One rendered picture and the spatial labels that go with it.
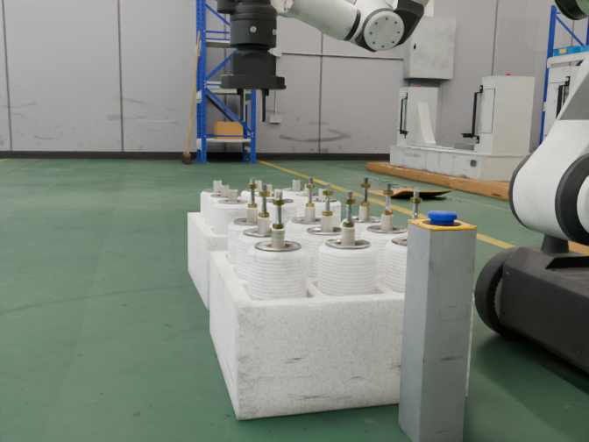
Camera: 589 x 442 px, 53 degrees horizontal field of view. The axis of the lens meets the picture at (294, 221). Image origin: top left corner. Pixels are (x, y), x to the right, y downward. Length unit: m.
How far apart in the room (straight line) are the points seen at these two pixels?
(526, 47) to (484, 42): 0.64
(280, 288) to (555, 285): 0.50
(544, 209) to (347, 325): 0.35
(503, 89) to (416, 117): 1.40
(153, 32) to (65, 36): 0.97
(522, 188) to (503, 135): 3.35
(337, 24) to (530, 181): 0.48
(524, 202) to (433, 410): 0.36
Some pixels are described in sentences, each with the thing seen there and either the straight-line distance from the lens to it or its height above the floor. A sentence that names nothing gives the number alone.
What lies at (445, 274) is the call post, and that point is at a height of 0.25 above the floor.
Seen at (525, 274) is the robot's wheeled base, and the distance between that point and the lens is 1.21.
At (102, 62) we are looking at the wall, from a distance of 7.27.
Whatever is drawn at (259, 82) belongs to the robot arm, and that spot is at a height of 0.52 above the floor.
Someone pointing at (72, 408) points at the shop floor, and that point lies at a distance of 1.03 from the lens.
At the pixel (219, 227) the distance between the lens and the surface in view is 1.45.
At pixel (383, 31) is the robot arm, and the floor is 0.62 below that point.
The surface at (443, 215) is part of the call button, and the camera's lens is 0.82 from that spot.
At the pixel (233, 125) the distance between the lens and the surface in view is 6.82.
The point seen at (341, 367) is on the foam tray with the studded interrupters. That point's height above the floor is 0.07.
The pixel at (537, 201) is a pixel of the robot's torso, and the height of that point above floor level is 0.34.
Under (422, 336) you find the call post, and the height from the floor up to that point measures 0.16.
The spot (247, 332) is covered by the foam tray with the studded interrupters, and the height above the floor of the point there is 0.14.
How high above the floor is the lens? 0.45
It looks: 9 degrees down
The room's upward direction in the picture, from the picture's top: 1 degrees clockwise
